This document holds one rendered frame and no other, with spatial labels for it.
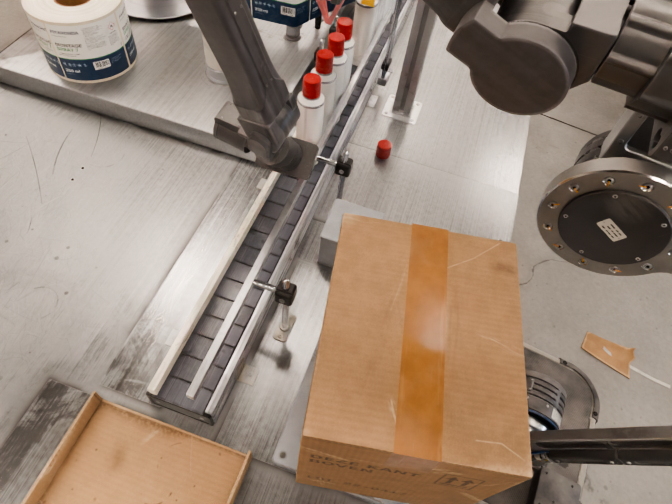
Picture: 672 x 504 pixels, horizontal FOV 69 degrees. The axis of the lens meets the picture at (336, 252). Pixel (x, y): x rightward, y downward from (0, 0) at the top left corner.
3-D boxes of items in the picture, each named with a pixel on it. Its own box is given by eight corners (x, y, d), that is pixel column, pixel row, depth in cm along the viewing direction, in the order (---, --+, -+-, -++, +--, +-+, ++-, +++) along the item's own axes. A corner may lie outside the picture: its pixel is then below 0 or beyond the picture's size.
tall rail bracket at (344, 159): (314, 194, 107) (319, 137, 93) (346, 204, 106) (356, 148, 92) (309, 205, 105) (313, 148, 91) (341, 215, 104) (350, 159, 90)
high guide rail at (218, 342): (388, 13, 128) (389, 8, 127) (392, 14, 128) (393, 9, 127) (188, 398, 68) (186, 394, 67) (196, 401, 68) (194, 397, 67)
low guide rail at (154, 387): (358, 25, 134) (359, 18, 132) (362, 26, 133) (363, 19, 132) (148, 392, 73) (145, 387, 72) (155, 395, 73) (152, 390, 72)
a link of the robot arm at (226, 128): (266, 145, 69) (296, 101, 72) (196, 109, 70) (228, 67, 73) (270, 184, 81) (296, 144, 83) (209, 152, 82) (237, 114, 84)
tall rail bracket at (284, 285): (258, 310, 90) (254, 260, 76) (295, 323, 89) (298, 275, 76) (251, 325, 88) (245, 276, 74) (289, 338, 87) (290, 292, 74)
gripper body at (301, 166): (267, 130, 90) (255, 122, 82) (320, 147, 89) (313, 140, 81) (257, 164, 90) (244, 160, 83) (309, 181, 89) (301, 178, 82)
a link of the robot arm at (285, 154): (277, 170, 76) (293, 136, 76) (238, 150, 77) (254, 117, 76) (287, 174, 83) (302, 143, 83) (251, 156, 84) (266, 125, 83)
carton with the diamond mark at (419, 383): (328, 304, 90) (343, 210, 67) (458, 328, 89) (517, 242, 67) (294, 483, 72) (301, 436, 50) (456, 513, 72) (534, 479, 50)
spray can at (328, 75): (311, 125, 112) (316, 42, 95) (333, 131, 111) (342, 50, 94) (303, 140, 109) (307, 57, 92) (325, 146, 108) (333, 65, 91)
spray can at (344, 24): (329, 93, 118) (337, 11, 102) (349, 99, 118) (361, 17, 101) (321, 106, 116) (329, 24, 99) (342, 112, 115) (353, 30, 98)
